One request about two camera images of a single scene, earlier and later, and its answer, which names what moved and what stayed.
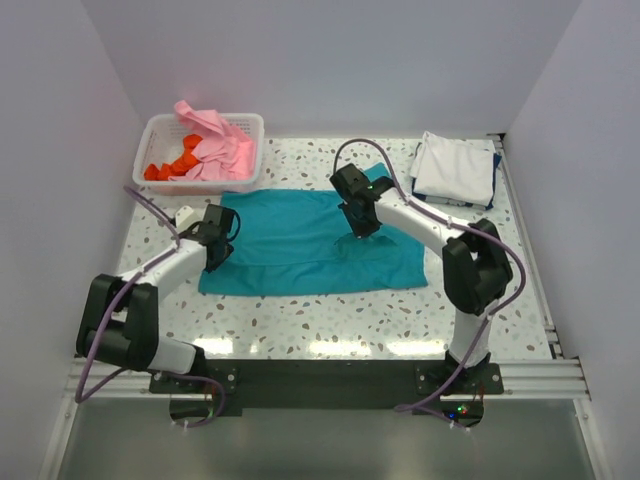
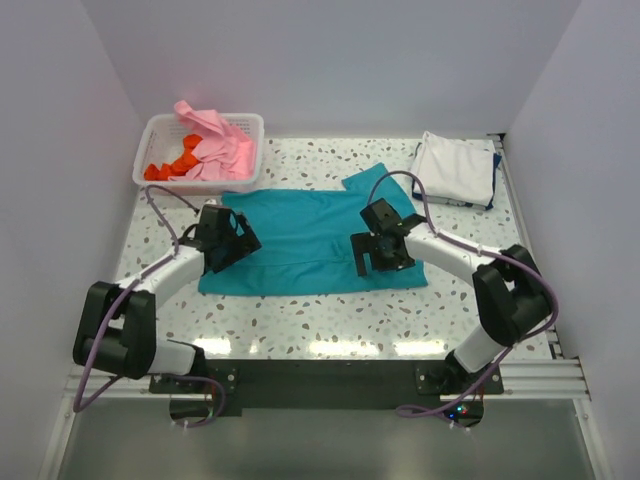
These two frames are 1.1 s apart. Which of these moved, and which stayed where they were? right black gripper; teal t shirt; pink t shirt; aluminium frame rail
Moved: right black gripper
Stayed: aluminium frame rail; teal t shirt; pink t shirt
